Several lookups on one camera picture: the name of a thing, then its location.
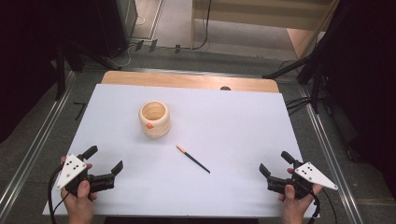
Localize light wooden furniture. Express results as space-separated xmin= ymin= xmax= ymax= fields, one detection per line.
xmin=190 ymin=0 xmax=341 ymax=60

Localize person's left hand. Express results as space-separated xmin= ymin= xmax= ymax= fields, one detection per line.
xmin=60 ymin=156 xmax=98 ymax=216

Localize black pencil with orange end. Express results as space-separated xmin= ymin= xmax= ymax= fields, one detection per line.
xmin=176 ymin=145 xmax=211 ymax=175

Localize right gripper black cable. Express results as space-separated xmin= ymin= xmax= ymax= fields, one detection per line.
xmin=307 ymin=188 xmax=339 ymax=224

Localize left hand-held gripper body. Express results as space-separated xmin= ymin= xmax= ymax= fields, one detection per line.
xmin=55 ymin=153 xmax=117 ymax=198

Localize bundle of black floor cables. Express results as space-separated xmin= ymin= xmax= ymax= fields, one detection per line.
xmin=284 ymin=96 xmax=313 ymax=117

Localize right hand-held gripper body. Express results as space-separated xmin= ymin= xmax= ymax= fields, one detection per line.
xmin=266 ymin=161 xmax=339 ymax=200

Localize black power plugs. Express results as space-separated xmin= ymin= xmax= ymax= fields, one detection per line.
xmin=134 ymin=38 xmax=182 ymax=54

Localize black tripod stand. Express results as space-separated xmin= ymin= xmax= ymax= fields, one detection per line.
xmin=54 ymin=40 xmax=123 ymax=101
xmin=262 ymin=46 xmax=332 ymax=115

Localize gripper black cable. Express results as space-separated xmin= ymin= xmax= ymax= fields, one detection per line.
xmin=47 ymin=164 xmax=71 ymax=224
xmin=307 ymin=188 xmax=339 ymax=224

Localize white table sheet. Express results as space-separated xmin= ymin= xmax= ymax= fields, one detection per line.
xmin=42 ymin=83 xmax=317 ymax=218

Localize white floor cable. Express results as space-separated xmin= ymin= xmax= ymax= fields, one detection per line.
xmin=106 ymin=15 xmax=147 ymax=68

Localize black curtain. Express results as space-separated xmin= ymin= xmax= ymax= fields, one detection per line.
xmin=0 ymin=0 xmax=120 ymax=144
xmin=317 ymin=0 xmax=396 ymax=200

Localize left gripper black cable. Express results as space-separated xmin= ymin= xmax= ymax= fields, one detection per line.
xmin=47 ymin=164 xmax=71 ymax=224

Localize aluminium floor rail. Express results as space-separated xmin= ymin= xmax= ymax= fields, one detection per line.
xmin=0 ymin=70 xmax=77 ymax=214
xmin=298 ymin=84 xmax=364 ymax=224

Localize person's right hand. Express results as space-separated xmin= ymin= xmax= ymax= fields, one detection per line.
xmin=278 ymin=168 xmax=323 ymax=217

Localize hanging black cable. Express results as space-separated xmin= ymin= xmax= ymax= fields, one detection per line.
xmin=190 ymin=0 xmax=213 ymax=51

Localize grey cabinet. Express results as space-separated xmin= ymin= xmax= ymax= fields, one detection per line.
xmin=115 ymin=0 xmax=139 ymax=41

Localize cream ringed pen holder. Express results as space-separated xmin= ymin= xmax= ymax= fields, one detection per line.
xmin=138 ymin=100 xmax=172 ymax=139

